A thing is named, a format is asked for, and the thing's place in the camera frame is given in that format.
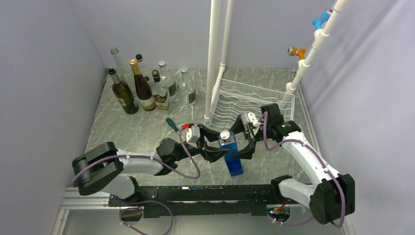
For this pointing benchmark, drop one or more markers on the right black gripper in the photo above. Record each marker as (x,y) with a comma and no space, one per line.
(246,152)

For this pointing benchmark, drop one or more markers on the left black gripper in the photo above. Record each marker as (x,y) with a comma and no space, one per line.
(212,154)

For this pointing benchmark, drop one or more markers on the blue labelled water bottle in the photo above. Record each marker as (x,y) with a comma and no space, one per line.
(227,140)

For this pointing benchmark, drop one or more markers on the clear bottle dark green label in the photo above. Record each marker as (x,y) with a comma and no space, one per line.
(186,88)

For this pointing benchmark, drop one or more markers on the dark bottle black cap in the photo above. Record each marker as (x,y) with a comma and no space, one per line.
(160,92)

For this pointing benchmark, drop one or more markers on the clear bottle silver cap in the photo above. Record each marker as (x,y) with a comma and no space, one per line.
(168,78)

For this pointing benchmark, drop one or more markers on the dark bottle gold foil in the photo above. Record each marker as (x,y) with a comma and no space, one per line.
(143,89)

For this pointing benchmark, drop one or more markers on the dark bottle grey foil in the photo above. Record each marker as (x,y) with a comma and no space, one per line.
(123,93)

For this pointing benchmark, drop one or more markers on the clear bottle white label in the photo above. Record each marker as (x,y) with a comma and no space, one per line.
(145,70)

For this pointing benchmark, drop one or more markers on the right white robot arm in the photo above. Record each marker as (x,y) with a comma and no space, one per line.
(330,196)

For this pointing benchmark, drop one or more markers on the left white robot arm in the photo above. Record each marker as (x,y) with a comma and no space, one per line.
(106,168)

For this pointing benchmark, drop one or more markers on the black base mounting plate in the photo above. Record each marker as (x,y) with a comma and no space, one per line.
(155,202)

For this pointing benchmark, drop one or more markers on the orange pipe nozzle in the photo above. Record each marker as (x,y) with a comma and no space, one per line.
(300,53)

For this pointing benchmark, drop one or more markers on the slanted white pipe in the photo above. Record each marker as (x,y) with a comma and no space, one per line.
(320,37)

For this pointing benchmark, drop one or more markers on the thick white vertical pipe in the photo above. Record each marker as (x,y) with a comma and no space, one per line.
(212,47)

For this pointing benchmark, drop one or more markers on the blue pipe nozzle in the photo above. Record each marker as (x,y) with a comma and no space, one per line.
(324,17)

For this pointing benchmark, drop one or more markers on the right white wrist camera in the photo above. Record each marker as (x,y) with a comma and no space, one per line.
(250,118)

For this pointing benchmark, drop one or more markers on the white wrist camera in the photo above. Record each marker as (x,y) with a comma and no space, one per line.
(190,133)
(250,118)

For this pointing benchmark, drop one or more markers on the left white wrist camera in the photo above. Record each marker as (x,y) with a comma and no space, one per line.
(190,133)

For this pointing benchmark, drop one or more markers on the white wire wine rack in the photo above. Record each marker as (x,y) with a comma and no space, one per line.
(232,98)

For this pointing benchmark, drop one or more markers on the green handled screwdriver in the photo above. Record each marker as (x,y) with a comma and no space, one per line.
(171,123)

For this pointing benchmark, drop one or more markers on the aluminium frame rail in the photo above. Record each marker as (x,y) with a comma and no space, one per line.
(72,200)

